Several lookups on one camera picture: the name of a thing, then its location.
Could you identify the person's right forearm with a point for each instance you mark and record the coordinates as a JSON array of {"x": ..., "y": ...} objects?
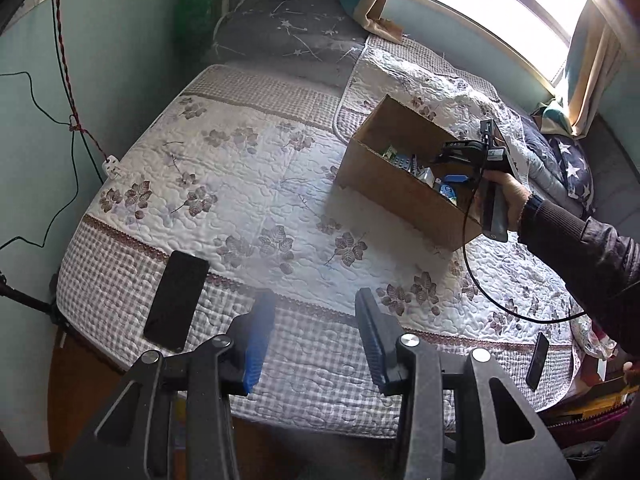
[{"x": 585, "y": 255}]

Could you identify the floral cloth bundle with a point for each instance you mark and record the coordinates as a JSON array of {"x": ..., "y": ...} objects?
[{"x": 595, "y": 342}]

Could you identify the black smartphone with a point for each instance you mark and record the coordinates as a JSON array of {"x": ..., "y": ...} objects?
[{"x": 175, "y": 300}]

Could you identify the wooden nightstand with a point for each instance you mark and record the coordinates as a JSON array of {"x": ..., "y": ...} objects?
[{"x": 610, "y": 390}]

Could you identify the navy star print pillow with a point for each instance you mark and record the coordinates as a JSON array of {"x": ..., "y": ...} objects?
[{"x": 575, "y": 170}]

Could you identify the person's right hand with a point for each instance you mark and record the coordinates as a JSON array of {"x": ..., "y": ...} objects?
[{"x": 515, "y": 200}]

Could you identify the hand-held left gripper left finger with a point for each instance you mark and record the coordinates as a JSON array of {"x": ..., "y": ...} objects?
[{"x": 260, "y": 345}]

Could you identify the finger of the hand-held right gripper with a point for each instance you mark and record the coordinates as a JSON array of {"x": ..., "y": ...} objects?
[{"x": 455, "y": 178}]

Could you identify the blue tissue pack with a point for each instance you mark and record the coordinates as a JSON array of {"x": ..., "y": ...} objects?
[{"x": 449, "y": 194}]

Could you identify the white plug adaptor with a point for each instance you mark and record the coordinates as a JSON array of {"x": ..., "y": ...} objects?
[{"x": 111, "y": 166}]

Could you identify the geometric patterned cushion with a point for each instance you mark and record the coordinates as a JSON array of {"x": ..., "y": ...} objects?
[{"x": 550, "y": 115}]

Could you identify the silver pill blister pack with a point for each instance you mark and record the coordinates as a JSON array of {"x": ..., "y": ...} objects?
[{"x": 407, "y": 161}]

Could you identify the black metal stand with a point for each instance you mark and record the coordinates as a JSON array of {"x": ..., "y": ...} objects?
[{"x": 30, "y": 302}]

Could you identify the large floral quilted bedspread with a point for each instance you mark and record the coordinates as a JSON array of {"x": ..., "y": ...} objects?
[{"x": 225, "y": 200}]

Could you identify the grey duvet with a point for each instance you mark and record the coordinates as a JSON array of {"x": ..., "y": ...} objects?
[{"x": 537, "y": 160}]

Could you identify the window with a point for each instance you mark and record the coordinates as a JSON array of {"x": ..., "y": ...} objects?
[{"x": 475, "y": 5}]

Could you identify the brown cardboard box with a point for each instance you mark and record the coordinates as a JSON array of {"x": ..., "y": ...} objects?
[{"x": 395, "y": 195}]

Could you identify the beige curtain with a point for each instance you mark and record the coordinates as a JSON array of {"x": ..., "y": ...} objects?
[{"x": 595, "y": 70}]

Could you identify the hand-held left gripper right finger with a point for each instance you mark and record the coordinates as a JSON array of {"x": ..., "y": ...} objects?
[{"x": 372, "y": 340}]

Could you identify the green bag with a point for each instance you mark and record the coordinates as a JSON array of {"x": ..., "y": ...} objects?
[{"x": 197, "y": 15}]

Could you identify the small black phone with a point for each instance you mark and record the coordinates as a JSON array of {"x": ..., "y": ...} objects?
[{"x": 537, "y": 360}]

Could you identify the pale green packet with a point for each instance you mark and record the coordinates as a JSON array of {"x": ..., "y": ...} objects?
[{"x": 391, "y": 151}]

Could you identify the grey upholstered headboard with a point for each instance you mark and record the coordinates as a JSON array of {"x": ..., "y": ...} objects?
[{"x": 615, "y": 175}]

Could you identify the grey constellation print pillow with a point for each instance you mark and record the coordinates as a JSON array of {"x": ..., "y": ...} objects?
[{"x": 290, "y": 35}]

